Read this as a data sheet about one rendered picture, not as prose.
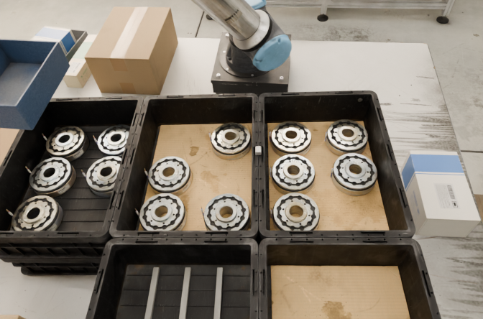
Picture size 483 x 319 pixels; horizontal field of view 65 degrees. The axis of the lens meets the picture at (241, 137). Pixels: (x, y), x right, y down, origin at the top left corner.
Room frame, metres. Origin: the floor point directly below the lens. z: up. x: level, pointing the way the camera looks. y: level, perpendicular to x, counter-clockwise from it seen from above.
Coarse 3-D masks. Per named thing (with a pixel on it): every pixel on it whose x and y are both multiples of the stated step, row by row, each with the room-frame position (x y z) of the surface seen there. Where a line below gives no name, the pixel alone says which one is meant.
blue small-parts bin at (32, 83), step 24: (0, 48) 0.74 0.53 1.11; (24, 48) 0.74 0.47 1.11; (48, 48) 0.73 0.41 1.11; (0, 72) 0.71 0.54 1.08; (24, 72) 0.71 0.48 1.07; (48, 72) 0.65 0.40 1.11; (0, 96) 0.63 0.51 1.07; (24, 96) 0.56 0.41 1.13; (48, 96) 0.61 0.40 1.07; (0, 120) 0.54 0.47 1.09; (24, 120) 0.53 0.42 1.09
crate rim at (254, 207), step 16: (160, 96) 0.73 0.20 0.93; (176, 96) 0.73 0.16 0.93; (192, 96) 0.72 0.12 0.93; (208, 96) 0.72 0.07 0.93; (224, 96) 0.71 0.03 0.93; (240, 96) 0.70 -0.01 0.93; (256, 96) 0.70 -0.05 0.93; (144, 112) 0.68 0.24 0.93; (256, 112) 0.64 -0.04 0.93; (256, 128) 0.59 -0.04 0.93; (256, 144) 0.54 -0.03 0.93; (128, 160) 0.53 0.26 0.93; (256, 160) 0.50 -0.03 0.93; (128, 176) 0.49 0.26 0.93; (256, 176) 0.46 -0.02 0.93; (256, 192) 0.42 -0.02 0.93; (256, 208) 0.38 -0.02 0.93; (112, 224) 0.37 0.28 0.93; (256, 224) 0.34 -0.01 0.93
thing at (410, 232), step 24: (264, 96) 0.70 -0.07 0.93; (288, 96) 0.69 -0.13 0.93; (312, 96) 0.68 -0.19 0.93; (384, 120) 0.58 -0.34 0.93; (264, 144) 0.54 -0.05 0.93; (384, 144) 0.51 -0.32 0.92; (264, 168) 0.47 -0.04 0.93; (264, 192) 0.41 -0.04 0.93; (264, 216) 0.36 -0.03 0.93; (408, 216) 0.33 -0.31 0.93
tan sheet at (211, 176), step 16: (160, 128) 0.71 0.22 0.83; (176, 128) 0.71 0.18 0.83; (192, 128) 0.70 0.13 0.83; (208, 128) 0.69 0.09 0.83; (160, 144) 0.65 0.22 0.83; (176, 144) 0.65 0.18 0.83; (192, 144) 0.64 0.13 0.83; (208, 144) 0.64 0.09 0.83; (192, 160) 0.59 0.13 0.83; (208, 160) 0.58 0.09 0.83; (224, 160) 0.58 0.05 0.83; (240, 160) 0.57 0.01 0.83; (192, 176) 0.54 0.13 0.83; (208, 176) 0.53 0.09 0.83; (224, 176) 0.53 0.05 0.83; (240, 176) 0.53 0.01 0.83; (192, 192) 0.49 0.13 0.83; (208, 192) 0.49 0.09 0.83; (224, 192) 0.48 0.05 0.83; (240, 192) 0.48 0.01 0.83; (192, 208) 0.45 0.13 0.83; (192, 224) 0.41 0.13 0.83
